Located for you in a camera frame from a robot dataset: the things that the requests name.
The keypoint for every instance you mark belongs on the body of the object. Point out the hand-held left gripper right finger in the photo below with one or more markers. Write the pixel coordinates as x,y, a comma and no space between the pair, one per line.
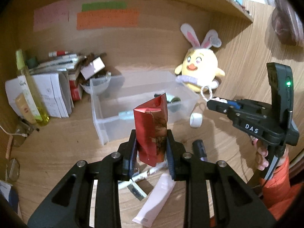
170,161

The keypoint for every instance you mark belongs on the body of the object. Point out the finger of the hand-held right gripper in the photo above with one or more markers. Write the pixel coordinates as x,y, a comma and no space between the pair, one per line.
217,107
234,104

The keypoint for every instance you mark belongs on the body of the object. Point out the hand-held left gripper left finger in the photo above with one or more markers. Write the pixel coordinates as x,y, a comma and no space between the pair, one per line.
132,161

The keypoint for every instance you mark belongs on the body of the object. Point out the red foil pouch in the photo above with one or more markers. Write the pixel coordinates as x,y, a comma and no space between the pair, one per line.
147,128

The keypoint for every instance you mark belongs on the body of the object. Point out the dark green bottle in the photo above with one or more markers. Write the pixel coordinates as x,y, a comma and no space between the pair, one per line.
172,99

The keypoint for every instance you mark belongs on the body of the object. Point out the clear plastic bin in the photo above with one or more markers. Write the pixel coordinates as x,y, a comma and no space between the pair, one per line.
106,99

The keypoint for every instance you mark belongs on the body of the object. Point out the person's right forearm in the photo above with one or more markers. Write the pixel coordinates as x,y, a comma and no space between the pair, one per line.
277,190

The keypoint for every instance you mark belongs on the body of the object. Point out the person's right hand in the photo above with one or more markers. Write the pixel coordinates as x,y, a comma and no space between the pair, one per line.
261,156

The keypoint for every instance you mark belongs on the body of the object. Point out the black cylinder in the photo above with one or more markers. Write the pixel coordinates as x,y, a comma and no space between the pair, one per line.
200,150

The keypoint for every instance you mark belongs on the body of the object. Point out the white and pink tube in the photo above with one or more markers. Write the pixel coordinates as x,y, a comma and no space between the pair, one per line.
154,199

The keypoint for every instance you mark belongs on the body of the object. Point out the teal tube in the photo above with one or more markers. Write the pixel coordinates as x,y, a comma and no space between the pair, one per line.
125,115

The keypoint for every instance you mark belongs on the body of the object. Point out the yellow chick plush toy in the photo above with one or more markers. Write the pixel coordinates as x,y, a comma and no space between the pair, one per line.
201,61

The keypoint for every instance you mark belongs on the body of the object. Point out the white bowl of small items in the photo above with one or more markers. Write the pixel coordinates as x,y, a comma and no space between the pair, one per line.
95,85

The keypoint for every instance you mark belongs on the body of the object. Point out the red box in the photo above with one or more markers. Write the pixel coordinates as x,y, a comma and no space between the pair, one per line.
76,91

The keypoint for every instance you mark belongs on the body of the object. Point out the pile of small metal bits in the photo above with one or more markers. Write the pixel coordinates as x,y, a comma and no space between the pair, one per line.
103,74

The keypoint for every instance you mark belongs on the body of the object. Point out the pink blurred object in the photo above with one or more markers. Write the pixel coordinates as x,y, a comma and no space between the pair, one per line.
285,21

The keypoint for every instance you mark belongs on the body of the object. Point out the small white open box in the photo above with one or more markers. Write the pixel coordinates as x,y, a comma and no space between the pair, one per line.
92,67

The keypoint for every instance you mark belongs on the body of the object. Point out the white folded cartons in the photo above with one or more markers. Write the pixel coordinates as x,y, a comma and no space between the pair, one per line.
52,95

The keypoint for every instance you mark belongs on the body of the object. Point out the stack of papers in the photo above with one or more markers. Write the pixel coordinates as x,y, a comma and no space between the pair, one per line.
57,65

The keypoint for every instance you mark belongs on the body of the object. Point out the white pen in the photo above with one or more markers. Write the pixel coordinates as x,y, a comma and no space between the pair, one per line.
67,57

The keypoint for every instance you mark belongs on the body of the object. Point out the yellow-green spray bottle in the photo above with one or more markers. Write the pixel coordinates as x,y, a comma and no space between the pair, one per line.
30,87

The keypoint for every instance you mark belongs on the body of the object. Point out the blue and white packet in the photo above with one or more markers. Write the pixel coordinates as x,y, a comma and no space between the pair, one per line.
8,194

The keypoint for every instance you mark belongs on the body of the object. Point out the red and white marker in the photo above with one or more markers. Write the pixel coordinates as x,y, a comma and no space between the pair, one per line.
58,53

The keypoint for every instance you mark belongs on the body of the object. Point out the orange paper note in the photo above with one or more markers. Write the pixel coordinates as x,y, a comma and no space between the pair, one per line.
106,20

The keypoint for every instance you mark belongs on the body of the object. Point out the small green jar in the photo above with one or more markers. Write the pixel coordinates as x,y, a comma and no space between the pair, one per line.
32,62

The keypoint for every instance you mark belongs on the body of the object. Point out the green paper note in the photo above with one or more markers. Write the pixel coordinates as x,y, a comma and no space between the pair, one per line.
103,6

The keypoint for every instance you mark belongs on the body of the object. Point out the pink paper note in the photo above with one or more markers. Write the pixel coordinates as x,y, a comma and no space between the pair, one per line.
51,16

